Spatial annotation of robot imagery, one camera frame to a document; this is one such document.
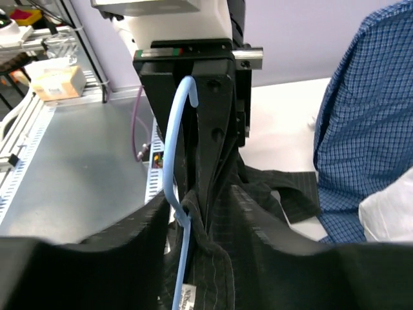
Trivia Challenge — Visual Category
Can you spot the blue checkered shirt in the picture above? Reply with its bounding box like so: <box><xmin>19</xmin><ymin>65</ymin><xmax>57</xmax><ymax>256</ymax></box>
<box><xmin>313</xmin><ymin>1</ymin><xmax>412</xmax><ymax>243</ymax></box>

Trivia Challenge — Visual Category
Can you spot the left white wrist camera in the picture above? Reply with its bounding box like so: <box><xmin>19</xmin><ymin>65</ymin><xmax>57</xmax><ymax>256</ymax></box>
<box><xmin>91</xmin><ymin>0</ymin><xmax>232</xmax><ymax>49</ymax></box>

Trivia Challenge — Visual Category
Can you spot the cardboard box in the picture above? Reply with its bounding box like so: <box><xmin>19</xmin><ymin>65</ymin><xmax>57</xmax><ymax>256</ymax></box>
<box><xmin>30</xmin><ymin>66</ymin><xmax>86</xmax><ymax>101</ymax></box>

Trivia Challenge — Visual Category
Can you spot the black pinstriped shirt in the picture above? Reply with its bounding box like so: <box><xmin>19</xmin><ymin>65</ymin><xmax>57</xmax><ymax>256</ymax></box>
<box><xmin>179</xmin><ymin>159</ymin><xmax>320</xmax><ymax>309</ymax></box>

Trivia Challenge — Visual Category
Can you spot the perforated cable duct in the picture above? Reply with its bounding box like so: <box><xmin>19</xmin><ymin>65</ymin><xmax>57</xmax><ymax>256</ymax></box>
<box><xmin>1</xmin><ymin>107</ymin><xmax>55</xmax><ymax>221</ymax></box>

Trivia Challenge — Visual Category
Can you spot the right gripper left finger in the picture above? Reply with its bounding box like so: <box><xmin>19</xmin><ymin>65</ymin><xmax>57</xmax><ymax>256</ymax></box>
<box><xmin>1</xmin><ymin>192</ymin><xmax>169</xmax><ymax>309</ymax></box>

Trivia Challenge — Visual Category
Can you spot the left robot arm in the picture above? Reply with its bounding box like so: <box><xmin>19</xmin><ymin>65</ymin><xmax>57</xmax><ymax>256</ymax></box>
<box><xmin>128</xmin><ymin>1</ymin><xmax>263</xmax><ymax>227</ymax></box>

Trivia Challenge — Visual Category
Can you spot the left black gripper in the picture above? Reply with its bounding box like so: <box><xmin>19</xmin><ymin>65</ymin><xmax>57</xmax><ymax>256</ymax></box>
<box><xmin>133</xmin><ymin>39</ymin><xmax>263</xmax><ymax>226</ymax></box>

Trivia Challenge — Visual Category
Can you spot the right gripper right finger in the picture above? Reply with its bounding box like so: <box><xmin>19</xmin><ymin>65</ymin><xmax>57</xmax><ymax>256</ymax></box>
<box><xmin>238</xmin><ymin>193</ymin><xmax>413</xmax><ymax>310</ymax></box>

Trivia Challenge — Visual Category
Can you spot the white shirt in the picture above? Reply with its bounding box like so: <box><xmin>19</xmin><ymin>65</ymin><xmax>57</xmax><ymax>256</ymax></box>
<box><xmin>358</xmin><ymin>169</ymin><xmax>412</xmax><ymax>242</ymax></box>

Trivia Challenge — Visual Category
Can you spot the light blue wire hanger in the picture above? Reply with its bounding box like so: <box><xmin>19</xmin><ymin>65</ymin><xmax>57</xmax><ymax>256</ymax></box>
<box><xmin>163</xmin><ymin>75</ymin><xmax>200</xmax><ymax>310</ymax></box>

